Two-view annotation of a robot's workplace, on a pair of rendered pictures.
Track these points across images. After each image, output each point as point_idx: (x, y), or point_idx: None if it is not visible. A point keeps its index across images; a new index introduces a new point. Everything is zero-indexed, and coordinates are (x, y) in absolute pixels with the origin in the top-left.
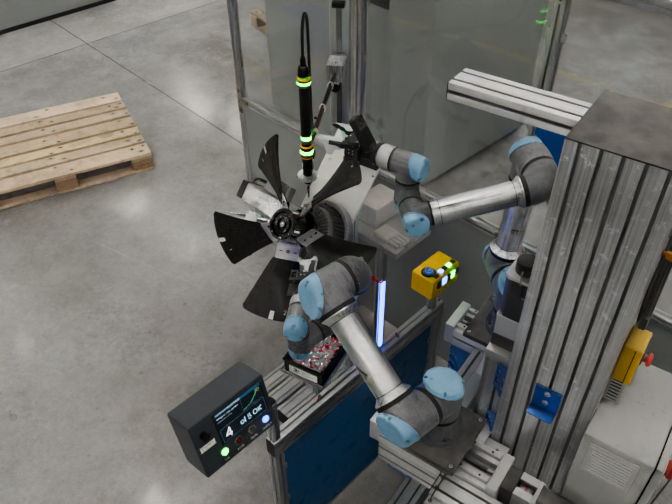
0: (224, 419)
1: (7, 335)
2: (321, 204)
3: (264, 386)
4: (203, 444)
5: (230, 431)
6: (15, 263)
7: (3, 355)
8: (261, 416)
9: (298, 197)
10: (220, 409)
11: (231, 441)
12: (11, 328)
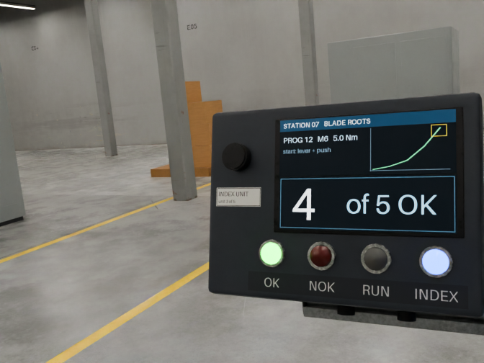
0: (305, 154)
1: (444, 339)
2: None
3: (474, 142)
4: (230, 182)
5: (307, 206)
6: None
7: (424, 348)
8: (425, 243)
9: None
10: (305, 116)
11: (300, 241)
12: (453, 337)
